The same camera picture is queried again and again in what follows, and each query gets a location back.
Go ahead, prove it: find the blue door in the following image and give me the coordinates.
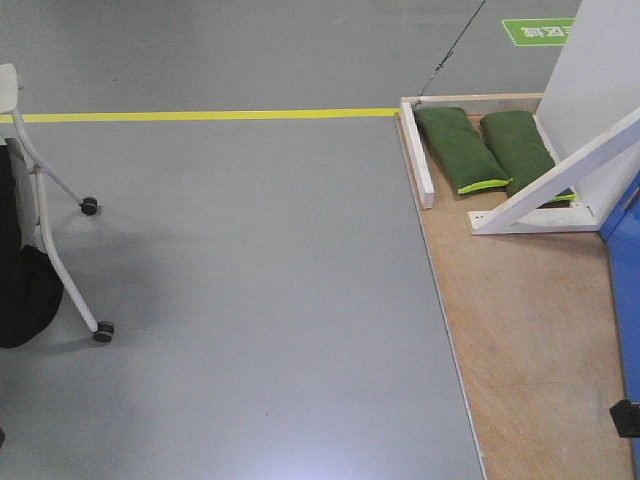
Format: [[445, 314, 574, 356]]
[[599, 174, 639, 403]]

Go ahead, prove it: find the white triangular support brace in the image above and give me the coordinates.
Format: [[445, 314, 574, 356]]
[[468, 110, 639, 235]]

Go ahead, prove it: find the white wall panel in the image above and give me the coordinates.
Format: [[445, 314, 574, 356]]
[[542, 0, 640, 166]]

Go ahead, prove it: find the wooden base platform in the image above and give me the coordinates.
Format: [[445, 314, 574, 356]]
[[396, 115, 636, 479]]

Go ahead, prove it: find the green sandbag right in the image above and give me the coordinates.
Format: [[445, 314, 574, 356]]
[[480, 110, 556, 197]]

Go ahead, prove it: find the green sandbag left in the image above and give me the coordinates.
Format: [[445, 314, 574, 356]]
[[414, 107, 513, 195]]

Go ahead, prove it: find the seated person white shirt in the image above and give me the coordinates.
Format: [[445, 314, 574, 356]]
[[1, 146, 63, 348]]

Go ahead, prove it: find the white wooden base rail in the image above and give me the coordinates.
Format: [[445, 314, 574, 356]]
[[398, 97, 435, 210]]

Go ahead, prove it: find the green floor sign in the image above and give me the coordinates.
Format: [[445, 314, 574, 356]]
[[501, 17, 575, 47]]

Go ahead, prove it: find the green sandbag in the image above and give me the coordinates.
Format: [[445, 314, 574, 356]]
[[480, 110, 556, 197], [414, 107, 513, 195]]

